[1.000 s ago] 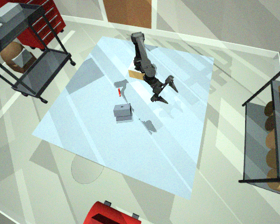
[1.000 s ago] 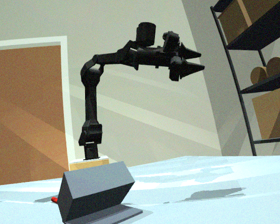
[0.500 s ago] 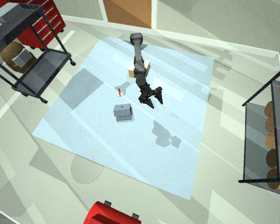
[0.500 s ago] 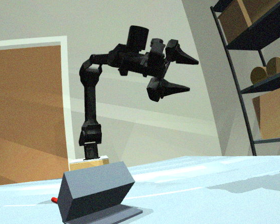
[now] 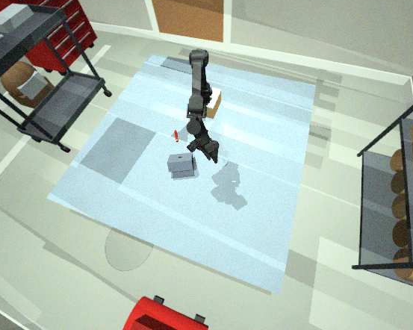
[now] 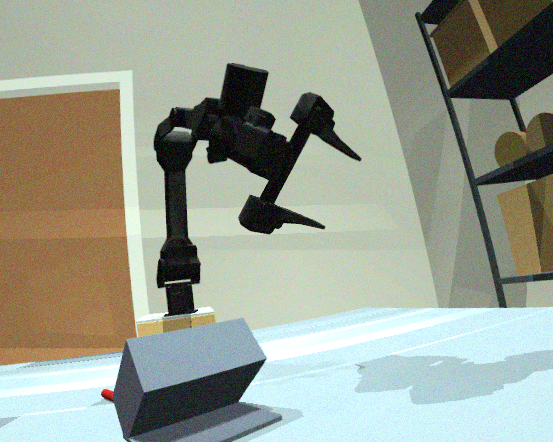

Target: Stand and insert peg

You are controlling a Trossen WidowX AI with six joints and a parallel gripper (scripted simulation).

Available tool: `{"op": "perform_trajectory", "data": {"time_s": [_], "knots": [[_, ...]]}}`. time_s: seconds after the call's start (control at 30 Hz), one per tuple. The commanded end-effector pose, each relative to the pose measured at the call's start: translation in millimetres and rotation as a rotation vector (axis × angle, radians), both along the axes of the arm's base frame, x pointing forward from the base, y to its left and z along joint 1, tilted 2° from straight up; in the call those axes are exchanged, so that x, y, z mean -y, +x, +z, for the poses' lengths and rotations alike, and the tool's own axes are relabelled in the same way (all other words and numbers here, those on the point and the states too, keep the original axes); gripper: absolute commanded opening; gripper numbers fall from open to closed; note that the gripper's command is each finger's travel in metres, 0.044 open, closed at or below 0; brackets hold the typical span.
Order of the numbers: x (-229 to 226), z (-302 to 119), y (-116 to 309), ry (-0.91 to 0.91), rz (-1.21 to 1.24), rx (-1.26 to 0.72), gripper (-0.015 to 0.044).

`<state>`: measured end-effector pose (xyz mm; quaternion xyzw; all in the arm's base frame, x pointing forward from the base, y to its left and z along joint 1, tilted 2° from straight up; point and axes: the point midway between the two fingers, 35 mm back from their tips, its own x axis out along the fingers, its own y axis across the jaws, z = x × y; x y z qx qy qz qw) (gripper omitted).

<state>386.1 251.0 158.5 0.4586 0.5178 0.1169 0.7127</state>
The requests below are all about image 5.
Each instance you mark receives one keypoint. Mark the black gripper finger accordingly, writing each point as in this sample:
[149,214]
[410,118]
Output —
[206,154]
[214,154]

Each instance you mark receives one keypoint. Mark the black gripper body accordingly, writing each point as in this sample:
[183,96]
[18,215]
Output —
[209,144]

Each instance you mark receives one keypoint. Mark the grey square panel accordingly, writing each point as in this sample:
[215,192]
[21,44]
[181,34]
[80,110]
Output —
[181,165]

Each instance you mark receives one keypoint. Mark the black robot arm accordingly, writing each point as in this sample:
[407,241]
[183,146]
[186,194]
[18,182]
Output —
[201,92]

